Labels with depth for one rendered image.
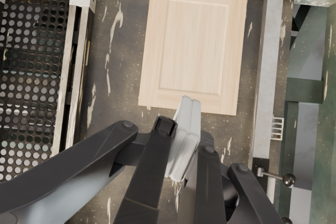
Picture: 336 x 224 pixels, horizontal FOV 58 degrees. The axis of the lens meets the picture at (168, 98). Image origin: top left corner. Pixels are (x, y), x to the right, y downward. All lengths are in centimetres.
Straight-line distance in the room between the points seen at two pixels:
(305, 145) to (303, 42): 216
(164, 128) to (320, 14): 118
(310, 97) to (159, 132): 99
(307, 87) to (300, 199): 286
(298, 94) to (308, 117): 195
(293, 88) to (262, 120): 18
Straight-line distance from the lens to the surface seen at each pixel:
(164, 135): 16
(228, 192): 16
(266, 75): 100
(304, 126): 315
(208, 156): 16
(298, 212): 380
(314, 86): 113
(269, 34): 102
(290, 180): 91
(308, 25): 132
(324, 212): 111
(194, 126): 18
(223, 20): 102
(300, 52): 140
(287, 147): 112
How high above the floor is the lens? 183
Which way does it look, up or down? 42 degrees down
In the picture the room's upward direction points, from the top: 174 degrees counter-clockwise
